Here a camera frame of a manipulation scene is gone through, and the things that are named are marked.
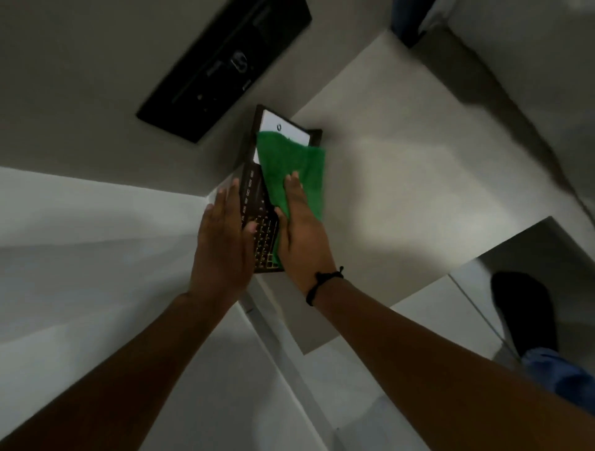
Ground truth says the small dark laptop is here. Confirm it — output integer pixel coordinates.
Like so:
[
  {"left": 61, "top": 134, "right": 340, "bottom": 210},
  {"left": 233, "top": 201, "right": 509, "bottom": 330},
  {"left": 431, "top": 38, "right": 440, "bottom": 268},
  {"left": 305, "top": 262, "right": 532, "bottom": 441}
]
[{"left": 238, "top": 103, "right": 324, "bottom": 275}]

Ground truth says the person's left forearm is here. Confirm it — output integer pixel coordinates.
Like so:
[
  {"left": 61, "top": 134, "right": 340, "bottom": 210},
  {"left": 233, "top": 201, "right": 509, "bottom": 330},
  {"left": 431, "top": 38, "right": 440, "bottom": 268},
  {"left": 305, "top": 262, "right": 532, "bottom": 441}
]
[{"left": 0, "top": 292, "right": 242, "bottom": 451}]

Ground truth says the black flat monitor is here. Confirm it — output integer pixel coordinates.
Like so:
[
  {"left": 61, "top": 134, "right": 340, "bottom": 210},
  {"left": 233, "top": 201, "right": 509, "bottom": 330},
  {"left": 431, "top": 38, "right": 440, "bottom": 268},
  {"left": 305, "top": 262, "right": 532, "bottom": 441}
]
[{"left": 135, "top": 0, "right": 313, "bottom": 144}]

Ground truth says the person's right forearm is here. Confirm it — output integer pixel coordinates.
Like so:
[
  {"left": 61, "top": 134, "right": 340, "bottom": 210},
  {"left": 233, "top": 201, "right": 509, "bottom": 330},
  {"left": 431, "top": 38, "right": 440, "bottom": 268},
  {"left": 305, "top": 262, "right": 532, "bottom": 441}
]
[{"left": 307, "top": 278, "right": 595, "bottom": 451}]

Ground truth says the green cleaning cloth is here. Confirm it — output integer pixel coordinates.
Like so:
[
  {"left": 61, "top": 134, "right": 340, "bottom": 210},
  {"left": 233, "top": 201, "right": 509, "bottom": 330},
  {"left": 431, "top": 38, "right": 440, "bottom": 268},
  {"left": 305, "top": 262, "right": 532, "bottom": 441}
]
[{"left": 257, "top": 131, "right": 326, "bottom": 266}]

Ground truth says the person's right hand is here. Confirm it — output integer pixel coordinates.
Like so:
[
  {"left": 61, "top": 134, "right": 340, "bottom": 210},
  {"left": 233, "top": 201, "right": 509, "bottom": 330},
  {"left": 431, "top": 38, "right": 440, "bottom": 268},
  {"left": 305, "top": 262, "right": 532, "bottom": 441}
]
[{"left": 274, "top": 170, "right": 338, "bottom": 296}]

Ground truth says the person's left hand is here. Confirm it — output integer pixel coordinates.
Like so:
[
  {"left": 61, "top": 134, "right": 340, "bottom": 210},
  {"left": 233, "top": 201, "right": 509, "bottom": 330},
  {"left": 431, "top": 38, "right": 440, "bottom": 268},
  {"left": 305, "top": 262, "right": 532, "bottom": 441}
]
[{"left": 187, "top": 178, "right": 259, "bottom": 308}]

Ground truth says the black shoe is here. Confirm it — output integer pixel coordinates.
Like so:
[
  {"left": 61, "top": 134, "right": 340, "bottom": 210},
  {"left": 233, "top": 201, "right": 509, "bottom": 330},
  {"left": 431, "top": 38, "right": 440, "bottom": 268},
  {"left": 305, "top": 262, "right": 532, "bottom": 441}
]
[{"left": 491, "top": 271, "right": 559, "bottom": 359}]

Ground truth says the blue trouser leg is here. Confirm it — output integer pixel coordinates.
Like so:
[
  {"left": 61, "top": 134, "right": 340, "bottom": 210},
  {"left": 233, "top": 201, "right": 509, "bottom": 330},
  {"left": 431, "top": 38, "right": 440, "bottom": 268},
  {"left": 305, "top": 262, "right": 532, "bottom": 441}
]
[{"left": 520, "top": 347, "right": 595, "bottom": 417}]

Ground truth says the black wrist band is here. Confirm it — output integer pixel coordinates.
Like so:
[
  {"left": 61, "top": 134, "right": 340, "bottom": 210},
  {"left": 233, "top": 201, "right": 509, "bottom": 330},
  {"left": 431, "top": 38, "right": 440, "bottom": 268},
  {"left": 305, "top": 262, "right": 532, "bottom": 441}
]
[{"left": 305, "top": 266, "right": 345, "bottom": 307}]

